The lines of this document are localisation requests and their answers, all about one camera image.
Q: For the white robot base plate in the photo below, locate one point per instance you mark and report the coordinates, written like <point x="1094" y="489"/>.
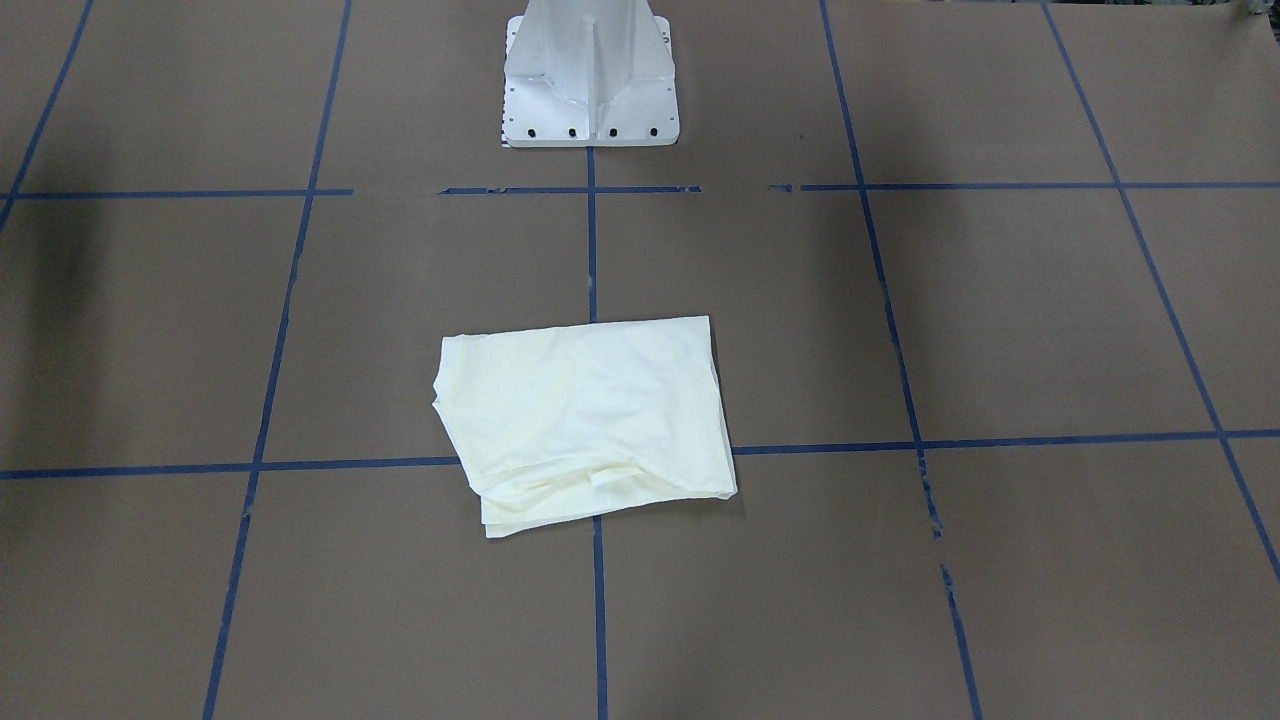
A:
<point x="589" y="74"/>

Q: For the cream long-sleeve cat shirt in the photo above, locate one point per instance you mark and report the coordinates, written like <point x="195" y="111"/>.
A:
<point x="564" y="423"/>

